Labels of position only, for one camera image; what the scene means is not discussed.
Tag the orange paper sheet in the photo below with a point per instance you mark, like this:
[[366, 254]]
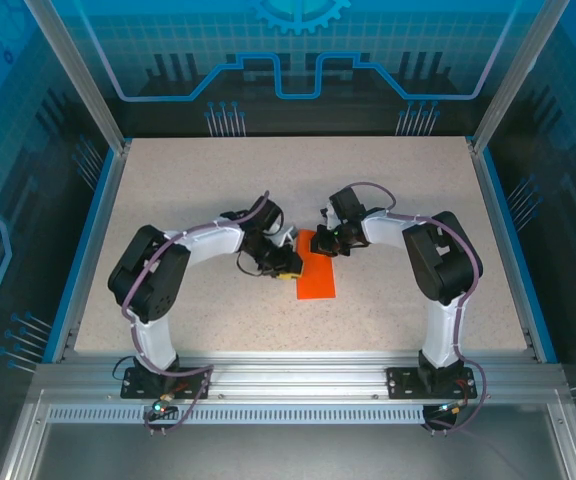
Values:
[[318, 280]]

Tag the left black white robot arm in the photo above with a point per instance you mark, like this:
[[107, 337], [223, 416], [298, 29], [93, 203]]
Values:
[[153, 280]]

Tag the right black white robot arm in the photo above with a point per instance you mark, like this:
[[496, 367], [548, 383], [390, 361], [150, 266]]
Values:
[[443, 265]]

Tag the grey metal sheet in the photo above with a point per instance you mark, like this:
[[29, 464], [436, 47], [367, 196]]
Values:
[[288, 450]]

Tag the aluminium mounting beam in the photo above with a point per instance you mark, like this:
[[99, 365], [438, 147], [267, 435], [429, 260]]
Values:
[[298, 375]]

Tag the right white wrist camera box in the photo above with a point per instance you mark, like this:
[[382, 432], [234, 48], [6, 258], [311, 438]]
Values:
[[329, 216]]

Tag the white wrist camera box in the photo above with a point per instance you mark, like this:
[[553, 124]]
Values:
[[284, 238], [329, 216]]

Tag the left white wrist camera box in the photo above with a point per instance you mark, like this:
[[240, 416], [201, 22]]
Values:
[[284, 238]]

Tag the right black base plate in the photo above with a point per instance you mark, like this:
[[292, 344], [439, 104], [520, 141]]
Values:
[[400, 382]]

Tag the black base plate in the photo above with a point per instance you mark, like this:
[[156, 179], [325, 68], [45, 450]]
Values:
[[133, 389], [400, 382]]

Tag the right aluminium side rail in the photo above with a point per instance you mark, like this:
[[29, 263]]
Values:
[[508, 250]]

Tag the aluminium side rail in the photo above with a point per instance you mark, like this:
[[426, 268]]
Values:
[[95, 250], [508, 250]]

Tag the left aluminium side rail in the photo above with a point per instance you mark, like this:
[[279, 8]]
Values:
[[95, 250]]

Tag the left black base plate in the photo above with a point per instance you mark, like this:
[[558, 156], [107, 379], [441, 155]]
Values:
[[133, 389]]

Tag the right aluminium frame post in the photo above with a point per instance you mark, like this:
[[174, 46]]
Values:
[[518, 75]]

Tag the aluminium frame post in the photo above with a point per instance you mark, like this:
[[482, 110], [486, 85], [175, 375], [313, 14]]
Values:
[[518, 75], [80, 75]]

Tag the left aluminium frame post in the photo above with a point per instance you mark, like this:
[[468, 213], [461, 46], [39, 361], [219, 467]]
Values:
[[80, 75]]

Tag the aluminium lower frame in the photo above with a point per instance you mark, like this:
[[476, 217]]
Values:
[[35, 435]]

